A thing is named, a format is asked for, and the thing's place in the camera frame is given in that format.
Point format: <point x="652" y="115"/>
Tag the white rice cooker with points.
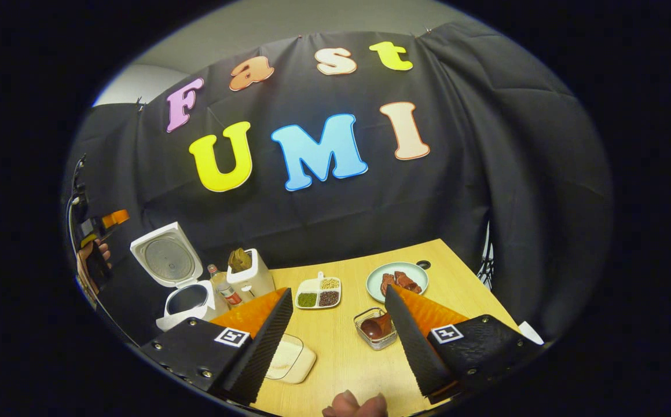
<point x="168" y="258"/>

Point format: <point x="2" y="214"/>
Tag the clear bottle with red label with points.
<point x="228" y="292"/>

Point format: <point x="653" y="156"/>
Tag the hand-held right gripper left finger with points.
<point x="263" y="353"/>

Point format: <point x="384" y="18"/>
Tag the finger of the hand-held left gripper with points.
<point x="115" y="219"/>

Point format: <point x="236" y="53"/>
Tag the brown toast slice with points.
<point x="239" y="259"/>

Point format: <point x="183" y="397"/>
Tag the brown meat piece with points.
<point x="387" y="284"/>
<point x="407" y="282"/>

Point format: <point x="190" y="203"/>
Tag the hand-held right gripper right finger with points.
<point x="416" y="353"/>

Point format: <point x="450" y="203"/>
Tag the pale green plate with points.
<point x="396" y="267"/>

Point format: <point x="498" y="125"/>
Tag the beige dish of rice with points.
<point x="294" y="362"/>

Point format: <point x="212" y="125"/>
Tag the white compartment dish with beans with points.
<point x="318" y="285"/>

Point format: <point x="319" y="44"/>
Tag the white toaster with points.
<point x="254" y="281"/>

